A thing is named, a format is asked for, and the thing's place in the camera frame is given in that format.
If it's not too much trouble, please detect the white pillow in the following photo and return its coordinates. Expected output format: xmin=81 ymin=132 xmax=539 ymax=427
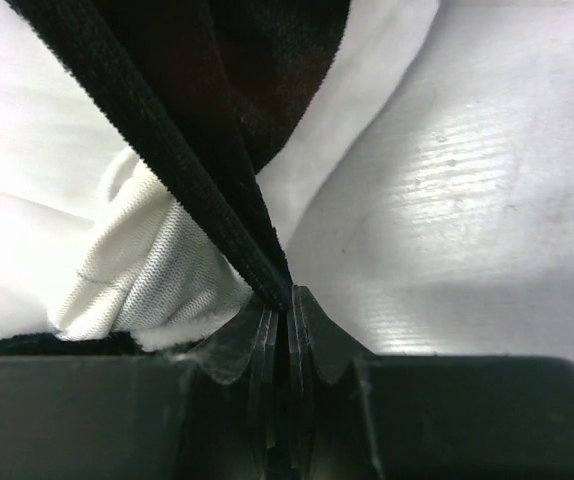
xmin=0 ymin=1 xmax=439 ymax=351

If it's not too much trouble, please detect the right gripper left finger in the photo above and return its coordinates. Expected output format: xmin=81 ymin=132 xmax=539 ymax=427
xmin=186 ymin=299 xmax=278 ymax=479

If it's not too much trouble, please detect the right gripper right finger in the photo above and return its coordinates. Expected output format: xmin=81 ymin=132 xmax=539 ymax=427
xmin=287 ymin=286 xmax=382 ymax=479

